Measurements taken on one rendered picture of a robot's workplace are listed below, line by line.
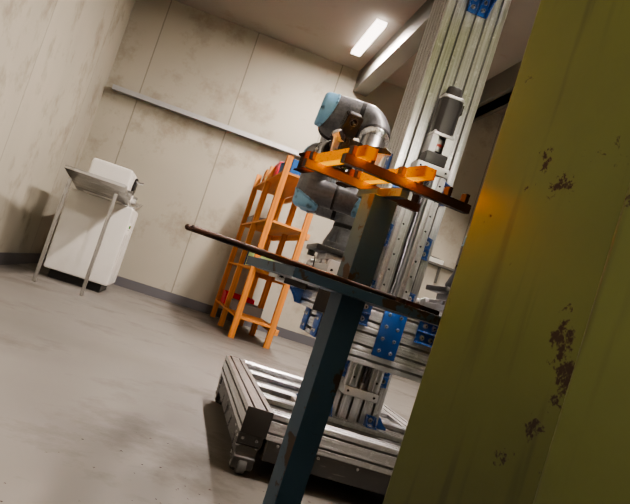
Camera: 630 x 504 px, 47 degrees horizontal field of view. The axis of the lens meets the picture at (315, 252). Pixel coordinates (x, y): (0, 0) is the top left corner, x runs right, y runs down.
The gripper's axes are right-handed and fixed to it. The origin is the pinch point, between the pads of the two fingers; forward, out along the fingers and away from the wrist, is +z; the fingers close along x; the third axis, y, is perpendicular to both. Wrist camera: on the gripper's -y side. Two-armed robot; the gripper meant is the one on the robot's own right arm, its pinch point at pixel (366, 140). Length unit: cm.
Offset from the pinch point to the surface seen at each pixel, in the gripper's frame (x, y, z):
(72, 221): 28, 44, -610
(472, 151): -427, -210, -679
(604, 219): -9, 16, 77
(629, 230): 0, 20, 93
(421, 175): 1.4, 11.2, 36.4
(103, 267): -14, 79, -602
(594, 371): 0, 39, 94
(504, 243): -8, 21, 57
